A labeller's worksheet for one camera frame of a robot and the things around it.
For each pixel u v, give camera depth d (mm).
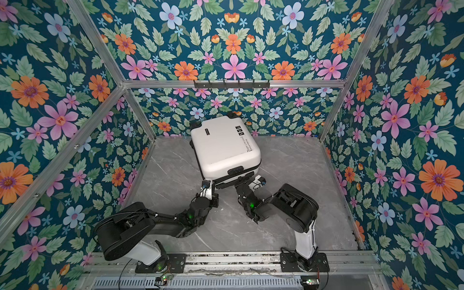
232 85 932
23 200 509
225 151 862
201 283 703
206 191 727
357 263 756
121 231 448
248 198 708
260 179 859
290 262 732
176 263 737
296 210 507
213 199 766
